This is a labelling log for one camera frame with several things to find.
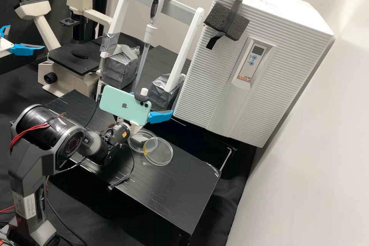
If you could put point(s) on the petri dish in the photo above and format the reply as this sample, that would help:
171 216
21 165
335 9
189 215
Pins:
138 140

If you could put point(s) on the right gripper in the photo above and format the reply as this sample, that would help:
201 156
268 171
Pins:
135 128

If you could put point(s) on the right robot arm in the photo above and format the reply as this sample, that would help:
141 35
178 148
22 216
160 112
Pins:
43 136

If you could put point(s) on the incubator door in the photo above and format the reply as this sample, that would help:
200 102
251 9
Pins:
207 84

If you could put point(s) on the grey taped block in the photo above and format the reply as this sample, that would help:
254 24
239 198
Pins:
119 67
163 93

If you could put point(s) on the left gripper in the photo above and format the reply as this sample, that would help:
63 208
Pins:
4 47

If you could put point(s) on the right wrist camera phone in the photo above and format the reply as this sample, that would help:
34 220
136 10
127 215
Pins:
121 103

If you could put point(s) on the pipette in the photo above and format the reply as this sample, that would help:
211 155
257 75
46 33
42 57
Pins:
155 6

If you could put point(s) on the white pipette stand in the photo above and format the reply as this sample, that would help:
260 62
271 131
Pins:
178 8

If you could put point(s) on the petri dish lid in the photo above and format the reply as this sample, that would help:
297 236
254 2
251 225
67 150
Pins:
161 153

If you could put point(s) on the cream microscope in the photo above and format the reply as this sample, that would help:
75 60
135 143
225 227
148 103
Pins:
72 76

